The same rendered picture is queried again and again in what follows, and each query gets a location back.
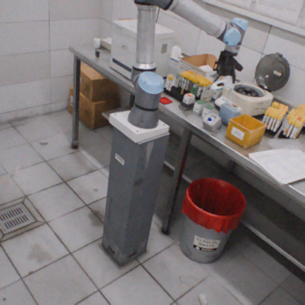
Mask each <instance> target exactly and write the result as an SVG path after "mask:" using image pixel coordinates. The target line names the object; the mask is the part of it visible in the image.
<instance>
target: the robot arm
mask: <svg viewBox="0 0 305 305"><path fill-rule="evenodd" d="M134 4H135V5H136V7H138V16H137V38H136V59H135V62H133V64H132V71H131V75H130V78H131V81H132V84H133V86H134V88H135V89H136V98H135V101H134V105H133V107H132V109H131V111H130V113H129V115H128V119H127V120H128V122H129V123H130V124H132V126H134V127H138V128H140V129H155V128H156V127H157V126H158V106H159V102H160V97H161V95H162V91H163V88H164V80H163V78H162V77H161V76H160V75H159V74H157V73H156V69H157V65H156V63H155V62H154V47H155V25H156V13H157V7H159V8H160V9H162V10H164V11H168V10H169V11H171V12H173V13H175V14H177V15H178V16H179V17H181V18H183V19H184V20H186V21H188V22H190V23H191V24H193V25H195V26H197V27H198V28H200V29H202V30H203V31H205V32H206V34H207V35H211V36H214V37H215V38H216V39H218V40H220V41H221V42H223V43H224V44H225V47H224V50H223V51H221V52H220V56H219V60H218V61H215V63H214V66H215V64H217V66H216V68H215V69H214V67H213V71H216V73H214V74H211V75H209V77H211V78H213V81H212V83H214V82H216V80H217V79H219V77H220V76H228V78H227V82H225V83H224V84H225V87H226V88H230V89H229V94H230V95H231V94H232V90H233V88H234V86H235V81H236V72H235V70H236V71H240V72H241V71H243V66H242V65H240V64H239V62H238V61H237V60H236V59H235V58H233V57H237V55H238V52H239V49H240V47H241V45H242V42H243V38H244V35H245V32H246V29H247V27H248V21H246V20H243V19H240V18H234V19H233V21H232V22H231V21H223V20H221V19H219V18H217V17H215V15H213V14H212V13H210V12H208V11H206V10H205V9H203V8H202V7H200V6H199V5H197V4H195V3H194V2H193V1H191V0H134Z"/></svg>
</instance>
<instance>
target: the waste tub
mask: <svg viewBox="0 0 305 305"><path fill-rule="evenodd" d="M229 120H230V121H229V125H228V127H227V130H226V133H225V137H226V138H228V139H230V140H231V141H233V142H234V143H235V144H238V145H239V146H240V147H243V148H245V149H246V148H249V147H252V146H253V145H256V144H258V143H259V142H261V140H262V137H263V134H264V131H265V128H266V127H267V125H266V124H264V123H262V122H260V121H258V120H256V119H254V118H253V117H251V116H249V115H248V114H243V115H240V116H237V117H235V118H233V119H229Z"/></svg>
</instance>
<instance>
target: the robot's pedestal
mask: <svg viewBox="0 0 305 305"><path fill-rule="evenodd" d="M169 136H170V133H169V132H165V133H163V134H161V135H157V136H155V137H152V138H148V139H145V140H142V141H139V142H137V143H135V142H134V141H133V140H131V139H130V138H129V137H128V136H126V135H125V134H124V133H123V132H121V131H120V130H119V129H117V128H116V127H114V126H113V140H112V147H111V160H110V166H109V173H108V186H107V199H106V206H105V219H104V231H103V232H102V244H101V245H102V246H103V247H104V248H105V250H106V251H107V252H108V253H109V255H110V256H111V257H113V259H114V260H115V261H116V262H117V264H118V265H119V266H120V267H122V266H123V265H124V264H126V263H129V262H130V261H132V260H133V259H136V258H137V257H138V256H140V255H141V254H143V253H146V252H147V244H148V238H149V234H150V228H151V222H152V218H153V215H154V209H155V204H156V199H157V193H158V187H159V183H160V178H161V174H162V171H163V164H164V158H165V155H166V148H167V142H168V138H169Z"/></svg>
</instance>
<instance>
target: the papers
mask: <svg viewBox="0 0 305 305"><path fill-rule="evenodd" d="M249 159H250V160H251V161H253V162H254V163H255V164H256V165H258V166H259V167H260V168H261V169H262V170H263V171H264V172H266V173H267V174H268V175H270V177H271V178H273V179H274V180H276V181H277V182H278V183H279V184H280V185H285V184H288V183H290V182H294V181H297V180H300V179H305V153H303V152H301V150H267V151H263V152H257V153H252V154H249Z"/></svg>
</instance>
